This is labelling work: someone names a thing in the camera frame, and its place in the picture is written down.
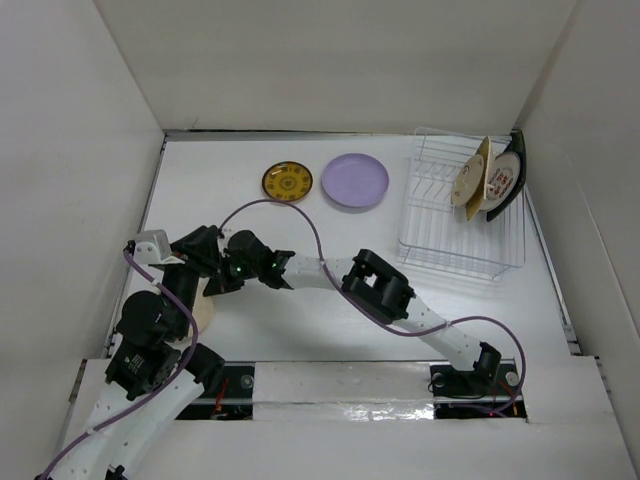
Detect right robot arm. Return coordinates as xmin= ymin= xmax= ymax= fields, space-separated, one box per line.
xmin=204 ymin=230 xmax=502 ymax=393

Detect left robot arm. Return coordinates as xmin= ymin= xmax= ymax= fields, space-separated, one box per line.
xmin=40 ymin=226 xmax=225 ymax=479

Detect white wire dish rack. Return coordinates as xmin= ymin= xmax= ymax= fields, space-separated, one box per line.
xmin=398 ymin=128 xmax=526 ymax=279

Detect bamboo weave pattern tray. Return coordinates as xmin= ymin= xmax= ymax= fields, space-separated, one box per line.
xmin=465 ymin=137 xmax=495 ymax=221

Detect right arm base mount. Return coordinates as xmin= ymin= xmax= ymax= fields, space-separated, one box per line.
xmin=427 ymin=360 xmax=527 ymax=420

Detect white plate red characters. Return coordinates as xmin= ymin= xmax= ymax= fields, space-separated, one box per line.
xmin=481 ymin=151 xmax=521 ymax=212

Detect yellow brown patterned plate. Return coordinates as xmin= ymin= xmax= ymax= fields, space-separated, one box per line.
xmin=261 ymin=162 xmax=314 ymax=203

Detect black floral square plate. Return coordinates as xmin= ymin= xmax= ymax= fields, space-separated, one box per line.
xmin=482 ymin=129 xmax=527 ymax=222

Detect cream plate with ink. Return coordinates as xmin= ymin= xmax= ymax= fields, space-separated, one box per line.
xmin=192 ymin=279 xmax=215 ymax=333

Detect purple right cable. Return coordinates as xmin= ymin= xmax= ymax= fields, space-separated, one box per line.
xmin=218 ymin=198 xmax=526 ymax=417

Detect cream plate with motifs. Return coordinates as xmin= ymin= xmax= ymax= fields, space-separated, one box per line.
xmin=451 ymin=154 xmax=485 ymax=207

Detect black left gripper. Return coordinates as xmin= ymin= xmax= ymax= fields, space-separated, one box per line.
xmin=162 ymin=223 xmax=222 ymax=336

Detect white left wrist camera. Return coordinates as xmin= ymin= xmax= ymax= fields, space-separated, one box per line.
xmin=124 ymin=229 xmax=184 ymax=266

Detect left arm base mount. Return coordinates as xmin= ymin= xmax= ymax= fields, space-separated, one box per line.
xmin=177 ymin=363 xmax=255 ymax=421

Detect purple round plate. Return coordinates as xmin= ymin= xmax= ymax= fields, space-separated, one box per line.
xmin=321 ymin=153 xmax=390 ymax=209

